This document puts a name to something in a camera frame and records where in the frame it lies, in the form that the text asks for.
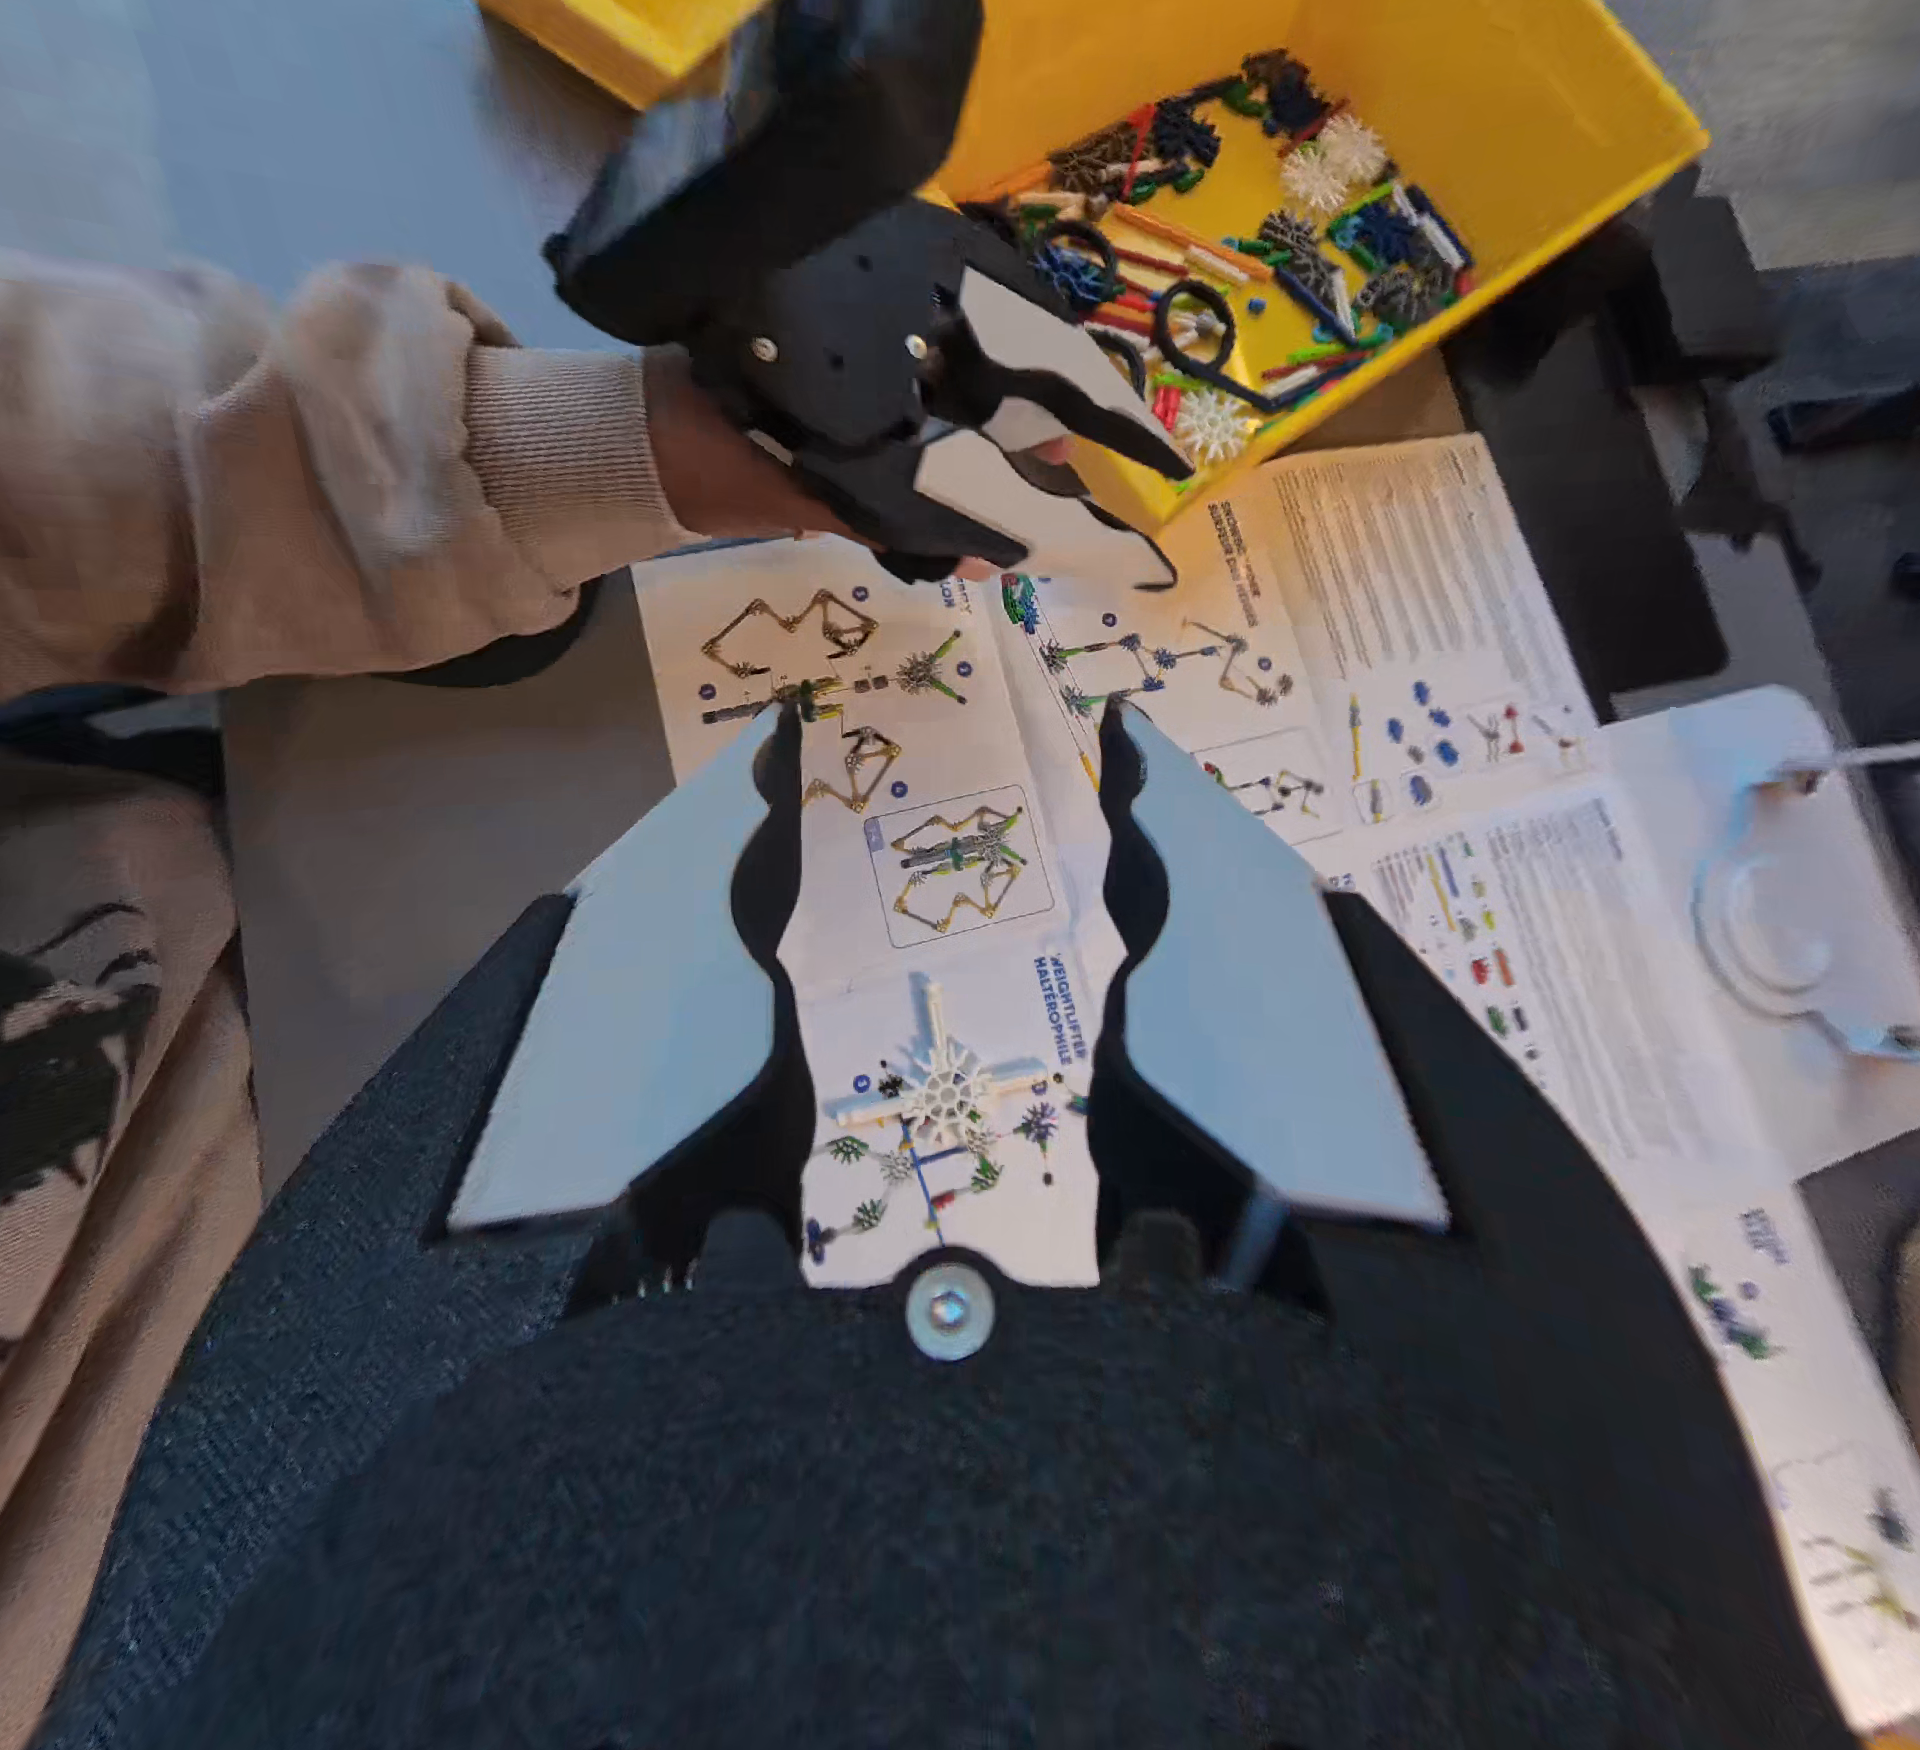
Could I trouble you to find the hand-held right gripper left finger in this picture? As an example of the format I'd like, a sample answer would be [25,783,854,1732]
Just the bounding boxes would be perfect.
[443,703,814,1285]

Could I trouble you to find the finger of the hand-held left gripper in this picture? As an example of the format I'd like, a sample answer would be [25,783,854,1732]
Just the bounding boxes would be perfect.
[915,419,1180,592]
[941,264,1198,484]

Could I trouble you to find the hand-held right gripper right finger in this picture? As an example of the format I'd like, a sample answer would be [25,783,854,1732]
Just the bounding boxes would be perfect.
[1091,700,1451,1290]

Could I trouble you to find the pile of colourful toy rods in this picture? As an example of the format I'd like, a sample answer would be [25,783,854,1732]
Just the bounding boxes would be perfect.
[960,46,1478,461]

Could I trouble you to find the white instruction sheet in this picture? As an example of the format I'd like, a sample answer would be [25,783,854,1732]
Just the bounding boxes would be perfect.
[628,430,1920,1740]

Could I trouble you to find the person's left forearm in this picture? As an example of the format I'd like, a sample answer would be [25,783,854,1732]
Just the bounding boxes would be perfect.
[0,254,662,700]

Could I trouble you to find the person's left hand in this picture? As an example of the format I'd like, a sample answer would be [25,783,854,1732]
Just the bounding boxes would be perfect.
[641,344,871,541]

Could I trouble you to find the wooden clipboard stand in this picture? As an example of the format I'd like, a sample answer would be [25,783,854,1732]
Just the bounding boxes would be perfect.
[1605,686,1920,1181]

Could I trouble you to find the dark box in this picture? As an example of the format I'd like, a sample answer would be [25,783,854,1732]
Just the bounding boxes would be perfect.
[1628,168,1783,390]

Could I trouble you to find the black rubber tyre ring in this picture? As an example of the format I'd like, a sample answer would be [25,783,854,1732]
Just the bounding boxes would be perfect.
[1033,220,1127,315]
[1149,276,1242,375]

